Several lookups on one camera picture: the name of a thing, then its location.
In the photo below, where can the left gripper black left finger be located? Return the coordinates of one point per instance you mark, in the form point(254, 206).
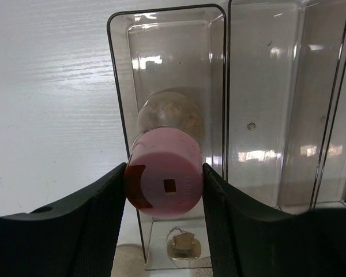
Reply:
point(74, 236)

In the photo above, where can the clear bin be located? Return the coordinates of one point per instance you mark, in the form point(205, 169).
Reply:
point(332, 184)
point(286, 63)
point(180, 49)

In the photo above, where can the pink-lid spice jar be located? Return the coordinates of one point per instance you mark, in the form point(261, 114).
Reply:
point(163, 177)

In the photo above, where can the yellow-lid spice jar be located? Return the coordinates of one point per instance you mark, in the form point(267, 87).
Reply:
point(128, 261)

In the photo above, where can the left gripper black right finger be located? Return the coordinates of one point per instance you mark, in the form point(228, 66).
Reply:
point(249, 238)

